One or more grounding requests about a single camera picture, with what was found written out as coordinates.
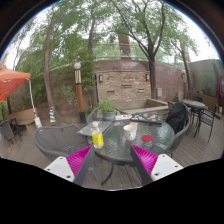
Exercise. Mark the black wall lamp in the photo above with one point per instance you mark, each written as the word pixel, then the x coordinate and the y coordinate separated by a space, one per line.
pixel 100 78
pixel 147 77

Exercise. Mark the grey laptop with stickers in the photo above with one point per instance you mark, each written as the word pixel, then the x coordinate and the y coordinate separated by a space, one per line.
pixel 88 128

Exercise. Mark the wooden bench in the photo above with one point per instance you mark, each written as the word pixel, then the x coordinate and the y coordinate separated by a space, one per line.
pixel 23 116

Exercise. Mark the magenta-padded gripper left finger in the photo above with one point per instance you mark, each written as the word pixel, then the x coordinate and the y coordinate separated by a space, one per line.
pixel 78 160

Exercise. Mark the closed maroon patio umbrella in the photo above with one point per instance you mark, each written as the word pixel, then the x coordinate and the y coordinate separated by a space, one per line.
pixel 218 83

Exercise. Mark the dark round patio table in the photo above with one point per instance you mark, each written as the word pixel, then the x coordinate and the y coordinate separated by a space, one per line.
pixel 194 104

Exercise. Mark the black metal patio chair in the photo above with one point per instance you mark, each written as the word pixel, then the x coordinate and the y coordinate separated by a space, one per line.
pixel 206 118

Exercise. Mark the grey wicker armchair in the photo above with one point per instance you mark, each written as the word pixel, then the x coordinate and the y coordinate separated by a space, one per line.
pixel 55 138

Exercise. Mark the white paper sheet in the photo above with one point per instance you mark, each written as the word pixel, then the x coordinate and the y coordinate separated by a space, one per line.
pixel 123 116

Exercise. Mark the large branching tree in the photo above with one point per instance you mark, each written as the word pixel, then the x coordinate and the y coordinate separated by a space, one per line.
pixel 152 76

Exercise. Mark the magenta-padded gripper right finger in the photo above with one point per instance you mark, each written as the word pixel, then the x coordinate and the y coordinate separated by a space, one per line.
pixel 146 159

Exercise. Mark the grey wall box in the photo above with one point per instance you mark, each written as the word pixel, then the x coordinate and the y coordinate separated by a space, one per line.
pixel 159 92

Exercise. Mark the slender tree by wall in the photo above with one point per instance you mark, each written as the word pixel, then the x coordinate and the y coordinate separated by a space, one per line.
pixel 186 73

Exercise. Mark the green plant in blue pot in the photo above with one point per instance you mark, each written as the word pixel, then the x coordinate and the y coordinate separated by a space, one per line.
pixel 107 107

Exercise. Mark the blue yellow striped cone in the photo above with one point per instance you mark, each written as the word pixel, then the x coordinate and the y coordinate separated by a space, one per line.
pixel 52 115

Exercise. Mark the leaning tree with thin trunk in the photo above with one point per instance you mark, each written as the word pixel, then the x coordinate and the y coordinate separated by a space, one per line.
pixel 47 73

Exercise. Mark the yellow-labelled clear drink bottle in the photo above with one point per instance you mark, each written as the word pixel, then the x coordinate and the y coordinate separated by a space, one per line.
pixel 97 138

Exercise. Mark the flat round red coaster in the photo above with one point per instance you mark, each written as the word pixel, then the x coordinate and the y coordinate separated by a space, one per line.
pixel 147 137

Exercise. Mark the yellow card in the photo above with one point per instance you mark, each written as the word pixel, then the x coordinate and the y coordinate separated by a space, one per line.
pixel 133 124

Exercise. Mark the wooden lamp post, globe light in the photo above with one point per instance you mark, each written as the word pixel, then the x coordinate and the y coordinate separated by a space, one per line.
pixel 79 91

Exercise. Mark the dark patio chair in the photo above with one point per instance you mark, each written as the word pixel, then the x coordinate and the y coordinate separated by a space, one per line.
pixel 8 131

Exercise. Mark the white ceramic mug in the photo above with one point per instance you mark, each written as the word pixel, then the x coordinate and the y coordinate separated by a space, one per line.
pixel 130 132

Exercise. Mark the orange patio umbrella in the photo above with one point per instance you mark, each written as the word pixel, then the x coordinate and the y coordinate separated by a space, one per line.
pixel 11 81

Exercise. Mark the dark laptop with stickers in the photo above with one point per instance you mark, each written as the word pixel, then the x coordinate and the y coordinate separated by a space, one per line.
pixel 146 118

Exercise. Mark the black backpack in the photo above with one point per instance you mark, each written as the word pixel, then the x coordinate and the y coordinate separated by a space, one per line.
pixel 177 117

